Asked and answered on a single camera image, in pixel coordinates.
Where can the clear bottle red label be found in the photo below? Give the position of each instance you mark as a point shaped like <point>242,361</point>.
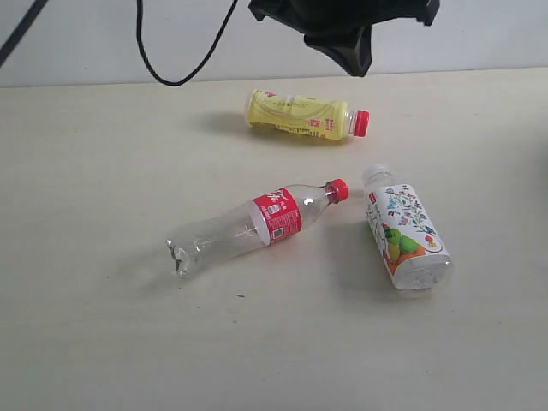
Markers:
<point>258,223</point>

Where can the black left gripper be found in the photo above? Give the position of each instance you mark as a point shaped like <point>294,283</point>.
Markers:
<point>341,29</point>

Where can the floral label clear bottle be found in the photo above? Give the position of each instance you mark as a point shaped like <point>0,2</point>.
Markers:
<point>412,250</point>

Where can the yellow label bottle red cap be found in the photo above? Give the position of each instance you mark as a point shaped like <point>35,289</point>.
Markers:
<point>326,119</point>

